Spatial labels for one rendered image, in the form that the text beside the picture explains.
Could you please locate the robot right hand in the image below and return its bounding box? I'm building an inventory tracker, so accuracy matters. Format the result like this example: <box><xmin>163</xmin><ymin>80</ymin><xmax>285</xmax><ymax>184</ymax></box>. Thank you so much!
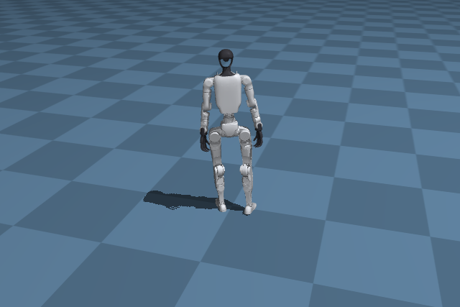
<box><xmin>253</xmin><ymin>123</ymin><xmax>262</xmax><ymax>147</ymax></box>

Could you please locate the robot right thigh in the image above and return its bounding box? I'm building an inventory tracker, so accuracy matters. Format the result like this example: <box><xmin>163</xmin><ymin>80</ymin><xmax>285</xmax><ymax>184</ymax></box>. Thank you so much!
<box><xmin>238</xmin><ymin>125</ymin><xmax>252</xmax><ymax>176</ymax></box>

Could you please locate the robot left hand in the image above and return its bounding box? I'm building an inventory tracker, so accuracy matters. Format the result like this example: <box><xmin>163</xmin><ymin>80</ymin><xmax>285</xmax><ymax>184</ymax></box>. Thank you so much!
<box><xmin>200</xmin><ymin>128</ymin><xmax>210</xmax><ymax>152</ymax></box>

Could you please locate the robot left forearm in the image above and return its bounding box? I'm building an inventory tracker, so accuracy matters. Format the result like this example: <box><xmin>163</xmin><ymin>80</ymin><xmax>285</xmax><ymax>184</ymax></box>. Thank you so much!
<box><xmin>200</xmin><ymin>103</ymin><xmax>210</xmax><ymax>133</ymax></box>

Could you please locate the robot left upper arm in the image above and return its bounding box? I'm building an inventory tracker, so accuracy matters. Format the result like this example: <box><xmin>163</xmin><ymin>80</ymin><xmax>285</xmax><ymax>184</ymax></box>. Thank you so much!
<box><xmin>203</xmin><ymin>77</ymin><xmax>214</xmax><ymax>111</ymax></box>

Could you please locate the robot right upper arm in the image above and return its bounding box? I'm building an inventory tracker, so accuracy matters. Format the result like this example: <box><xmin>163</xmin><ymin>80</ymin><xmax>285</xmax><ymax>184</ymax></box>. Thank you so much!
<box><xmin>240</xmin><ymin>75</ymin><xmax>256</xmax><ymax>107</ymax></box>

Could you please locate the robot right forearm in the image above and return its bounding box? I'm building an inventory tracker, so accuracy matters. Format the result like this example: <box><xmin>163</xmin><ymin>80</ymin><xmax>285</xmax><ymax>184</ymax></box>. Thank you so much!
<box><xmin>250</xmin><ymin>99</ymin><xmax>262</xmax><ymax>129</ymax></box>

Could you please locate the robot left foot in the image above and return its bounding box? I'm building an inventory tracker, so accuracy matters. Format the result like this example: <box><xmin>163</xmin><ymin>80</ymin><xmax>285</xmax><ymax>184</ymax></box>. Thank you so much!
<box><xmin>215</xmin><ymin>198</ymin><xmax>226</xmax><ymax>212</ymax></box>

